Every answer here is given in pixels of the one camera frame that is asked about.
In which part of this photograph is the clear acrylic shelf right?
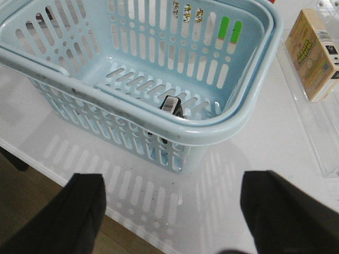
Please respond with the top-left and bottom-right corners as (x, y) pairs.
(278, 1), (338, 177)

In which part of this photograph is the light blue plastic basket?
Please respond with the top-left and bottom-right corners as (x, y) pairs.
(1, 1), (283, 172)

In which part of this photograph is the beige carton box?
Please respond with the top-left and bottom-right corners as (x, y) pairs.
(285, 8), (338, 102)

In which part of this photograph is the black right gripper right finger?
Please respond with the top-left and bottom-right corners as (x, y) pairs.
(240, 170), (338, 253)

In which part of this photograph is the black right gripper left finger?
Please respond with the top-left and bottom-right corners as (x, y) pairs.
(1, 173), (106, 253)

